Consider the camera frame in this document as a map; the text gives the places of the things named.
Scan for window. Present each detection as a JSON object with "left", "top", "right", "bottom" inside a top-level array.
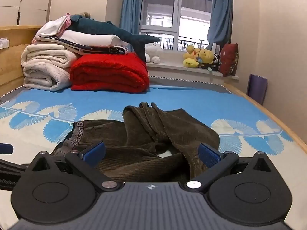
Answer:
[{"left": 139, "top": 0, "right": 214, "bottom": 52}]

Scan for white quilt with navy trim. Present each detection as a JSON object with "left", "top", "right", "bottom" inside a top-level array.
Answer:
[{"left": 32, "top": 30, "right": 130, "bottom": 55}]

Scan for brown corduroy pants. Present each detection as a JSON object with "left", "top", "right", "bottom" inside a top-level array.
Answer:
[{"left": 51, "top": 102, "right": 220, "bottom": 182}]

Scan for black and white striped plush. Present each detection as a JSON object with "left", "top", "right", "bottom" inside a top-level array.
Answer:
[{"left": 211, "top": 54, "right": 221, "bottom": 71}]

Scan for teal shark plush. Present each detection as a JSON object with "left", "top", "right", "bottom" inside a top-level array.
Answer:
[{"left": 67, "top": 14, "right": 161, "bottom": 61}]

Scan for red folded blanket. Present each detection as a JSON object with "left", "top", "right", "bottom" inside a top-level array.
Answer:
[{"left": 69, "top": 52, "right": 150, "bottom": 93}]

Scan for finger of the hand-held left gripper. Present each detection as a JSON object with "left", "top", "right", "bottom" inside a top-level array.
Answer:
[
  {"left": 0, "top": 159, "right": 30, "bottom": 173},
  {"left": 0, "top": 143, "right": 13, "bottom": 154}
]

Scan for white wardrobe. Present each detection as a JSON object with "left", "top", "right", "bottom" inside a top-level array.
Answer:
[{"left": 0, "top": 0, "right": 57, "bottom": 27}]

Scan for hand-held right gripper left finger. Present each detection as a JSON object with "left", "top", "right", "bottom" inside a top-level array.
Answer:
[{"left": 29, "top": 142, "right": 125, "bottom": 193}]

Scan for yellow duck plush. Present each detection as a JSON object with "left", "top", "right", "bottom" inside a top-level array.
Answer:
[{"left": 183, "top": 45, "right": 201, "bottom": 68}]

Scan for cream folded blanket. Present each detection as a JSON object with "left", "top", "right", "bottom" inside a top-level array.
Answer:
[{"left": 20, "top": 44, "right": 81, "bottom": 91}]

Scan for white and pink cloth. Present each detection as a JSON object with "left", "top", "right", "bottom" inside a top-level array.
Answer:
[{"left": 38, "top": 13, "right": 72, "bottom": 37}]

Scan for white plush toy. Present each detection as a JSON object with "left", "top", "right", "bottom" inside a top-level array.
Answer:
[{"left": 145, "top": 43, "right": 161, "bottom": 64}]

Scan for dark red cushion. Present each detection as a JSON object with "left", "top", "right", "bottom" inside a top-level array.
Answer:
[{"left": 219, "top": 43, "right": 239, "bottom": 77}]

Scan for purple folded mat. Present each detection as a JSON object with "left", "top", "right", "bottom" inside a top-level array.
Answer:
[{"left": 247, "top": 74, "right": 268, "bottom": 105}]

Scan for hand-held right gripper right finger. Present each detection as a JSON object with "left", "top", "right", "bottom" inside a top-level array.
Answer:
[{"left": 183, "top": 143, "right": 274, "bottom": 193}]

